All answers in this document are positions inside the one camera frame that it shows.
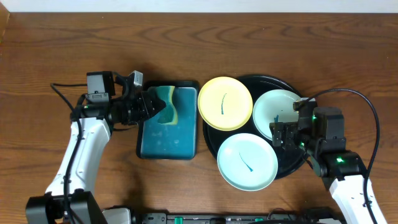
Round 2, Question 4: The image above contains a black round tray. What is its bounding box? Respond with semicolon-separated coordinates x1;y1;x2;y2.
203;74;307;179

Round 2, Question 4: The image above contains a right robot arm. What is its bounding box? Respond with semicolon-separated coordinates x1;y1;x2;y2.
269;105;386;223

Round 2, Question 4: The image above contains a pale green plate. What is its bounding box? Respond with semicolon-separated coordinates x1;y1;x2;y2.
252;90;301;140

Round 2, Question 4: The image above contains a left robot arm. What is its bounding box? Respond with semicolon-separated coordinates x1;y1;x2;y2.
25;91;166;223

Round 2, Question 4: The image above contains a light blue plate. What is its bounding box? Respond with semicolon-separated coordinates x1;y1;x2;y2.
217;133;279;192

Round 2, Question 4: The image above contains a green yellow sponge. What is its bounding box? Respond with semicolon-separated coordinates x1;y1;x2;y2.
155;86;178;125

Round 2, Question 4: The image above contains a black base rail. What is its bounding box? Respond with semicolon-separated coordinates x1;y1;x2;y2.
102;205;346;224

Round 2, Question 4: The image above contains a yellow plate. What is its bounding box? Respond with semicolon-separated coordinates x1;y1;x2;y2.
198;77;253;131

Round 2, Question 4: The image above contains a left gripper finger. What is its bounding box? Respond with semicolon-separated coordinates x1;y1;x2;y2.
146;102;166;119
142;91;165;106

